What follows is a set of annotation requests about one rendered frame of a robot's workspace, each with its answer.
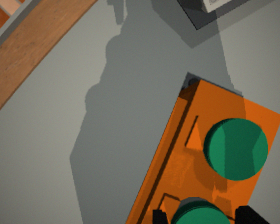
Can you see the orange rectangular plate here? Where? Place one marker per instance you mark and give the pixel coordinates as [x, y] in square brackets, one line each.
[179, 169]

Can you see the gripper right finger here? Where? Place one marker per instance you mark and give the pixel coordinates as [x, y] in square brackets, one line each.
[246, 215]

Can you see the white push-button panel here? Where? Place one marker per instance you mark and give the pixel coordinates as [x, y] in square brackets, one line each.
[205, 14]

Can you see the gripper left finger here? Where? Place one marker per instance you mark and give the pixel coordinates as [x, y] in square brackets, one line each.
[159, 217]

